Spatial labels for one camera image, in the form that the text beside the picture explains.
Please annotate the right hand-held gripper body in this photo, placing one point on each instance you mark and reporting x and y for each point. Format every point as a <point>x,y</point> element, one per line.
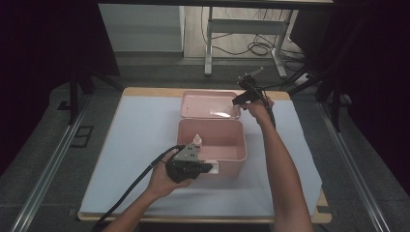
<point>249,83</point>

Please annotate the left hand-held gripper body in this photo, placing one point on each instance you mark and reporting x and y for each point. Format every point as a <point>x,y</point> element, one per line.
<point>183,169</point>

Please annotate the white plastic bottle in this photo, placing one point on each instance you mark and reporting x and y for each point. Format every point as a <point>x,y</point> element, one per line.
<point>197,141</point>

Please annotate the pink storage box with lid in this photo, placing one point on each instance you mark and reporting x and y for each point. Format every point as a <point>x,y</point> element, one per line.
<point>222,138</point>

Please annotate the person's right hand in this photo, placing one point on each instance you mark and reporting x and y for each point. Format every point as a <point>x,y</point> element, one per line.
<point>262,109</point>

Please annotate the person's left hand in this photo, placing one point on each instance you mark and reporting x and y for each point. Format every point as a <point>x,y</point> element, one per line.
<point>159,182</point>

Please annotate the white power strip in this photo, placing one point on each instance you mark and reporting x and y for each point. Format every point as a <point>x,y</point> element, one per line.
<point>303,79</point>

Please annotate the pale blue table mat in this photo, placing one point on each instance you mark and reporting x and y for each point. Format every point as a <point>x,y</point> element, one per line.
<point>135,145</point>

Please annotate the black metal stand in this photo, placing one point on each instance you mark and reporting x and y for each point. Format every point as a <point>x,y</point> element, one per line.
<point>335,106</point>
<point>74,100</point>

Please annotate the white cabinet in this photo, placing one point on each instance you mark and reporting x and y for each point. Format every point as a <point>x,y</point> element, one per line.
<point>141,27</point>

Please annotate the dark curtain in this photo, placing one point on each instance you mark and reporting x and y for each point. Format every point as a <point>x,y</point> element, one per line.
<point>377,80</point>
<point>38,64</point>

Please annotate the white metal desk frame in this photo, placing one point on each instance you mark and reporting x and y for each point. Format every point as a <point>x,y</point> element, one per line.
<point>245,26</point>

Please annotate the metal floor rail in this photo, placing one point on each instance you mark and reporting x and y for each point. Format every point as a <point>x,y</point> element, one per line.
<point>354,174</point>
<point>48,174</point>

